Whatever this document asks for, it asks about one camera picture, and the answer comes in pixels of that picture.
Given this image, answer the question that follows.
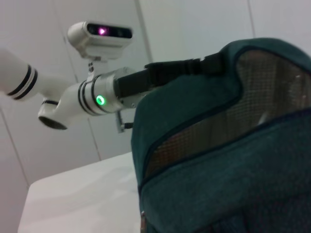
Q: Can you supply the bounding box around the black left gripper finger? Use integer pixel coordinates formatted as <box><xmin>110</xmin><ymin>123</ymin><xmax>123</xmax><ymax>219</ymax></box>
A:
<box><xmin>185</xmin><ymin>53</ymin><xmax>225</xmax><ymax>76</ymax></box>

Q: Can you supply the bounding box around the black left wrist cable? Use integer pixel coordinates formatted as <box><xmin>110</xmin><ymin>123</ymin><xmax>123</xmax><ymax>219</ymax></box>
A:
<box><xmin>116</xmin><ymin>111</ymin><xmax>134</xmax><ymax>133</ymax></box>

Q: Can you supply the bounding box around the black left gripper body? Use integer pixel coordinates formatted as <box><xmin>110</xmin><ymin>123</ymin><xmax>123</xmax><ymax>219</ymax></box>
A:
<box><xmin>114</xmin><ymin>59</ymin><xmax>189</xmax><ymax>100</ymax></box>

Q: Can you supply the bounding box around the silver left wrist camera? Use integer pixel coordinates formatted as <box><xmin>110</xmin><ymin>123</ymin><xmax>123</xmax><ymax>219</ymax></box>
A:
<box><xmin>67</xmin><ymin>21</ymin><xmax>134</xmax><ymax>82</ymax></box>

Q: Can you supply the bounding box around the dark teal insulated lunch bag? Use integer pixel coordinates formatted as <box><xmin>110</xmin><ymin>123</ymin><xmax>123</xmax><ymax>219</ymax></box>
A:
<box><xmin>130</xmin><ymin>37</ymin><xmax>311</xmax><ymax>233</ymax></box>

